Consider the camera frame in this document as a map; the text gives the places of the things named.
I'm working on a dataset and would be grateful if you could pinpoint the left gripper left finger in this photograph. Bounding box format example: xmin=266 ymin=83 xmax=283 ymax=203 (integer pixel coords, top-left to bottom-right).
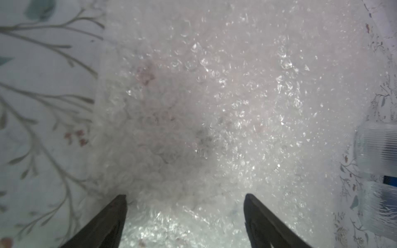
xmin=62 ymin=195 xmax=128 ymax=248

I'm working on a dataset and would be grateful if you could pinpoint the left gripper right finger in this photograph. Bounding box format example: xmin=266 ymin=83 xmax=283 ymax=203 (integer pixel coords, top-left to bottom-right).
xmin=244 ymin=194 xmax=310 ymax=248

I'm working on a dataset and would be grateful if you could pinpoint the front clear glass vase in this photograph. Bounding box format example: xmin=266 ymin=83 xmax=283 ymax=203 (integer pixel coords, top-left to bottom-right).
xmin=359 ymin=181 xmax=397 ymax=241

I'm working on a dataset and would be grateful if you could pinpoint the clear glass vase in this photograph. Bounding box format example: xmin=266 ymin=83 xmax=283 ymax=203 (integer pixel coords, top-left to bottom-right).
xmin=359 ymin=181 xmax=397 ymax=241
xmin=354 ymin=122 xmax=397 ymax=177

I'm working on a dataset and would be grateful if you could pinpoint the blue tape dispenser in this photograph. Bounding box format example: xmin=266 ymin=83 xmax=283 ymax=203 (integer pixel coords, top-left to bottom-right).
xmin=383 ymin=176 xmax=397 ymax=187

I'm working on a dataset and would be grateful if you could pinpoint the back clear glass vase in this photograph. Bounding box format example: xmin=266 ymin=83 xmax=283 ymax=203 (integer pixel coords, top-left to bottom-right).
xmin=354 ymin=122 xmax=397 ymax=177

